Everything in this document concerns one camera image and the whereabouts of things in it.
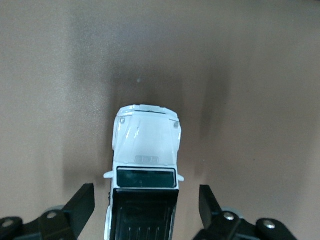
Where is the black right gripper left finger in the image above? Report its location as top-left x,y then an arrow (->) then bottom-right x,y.
0,183 -> 95,240

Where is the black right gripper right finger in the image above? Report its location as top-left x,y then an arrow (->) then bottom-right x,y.
193,184 -> 297,240

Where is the white jeep toy black roof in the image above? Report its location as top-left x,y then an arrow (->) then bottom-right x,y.
103,103 -> 186,240

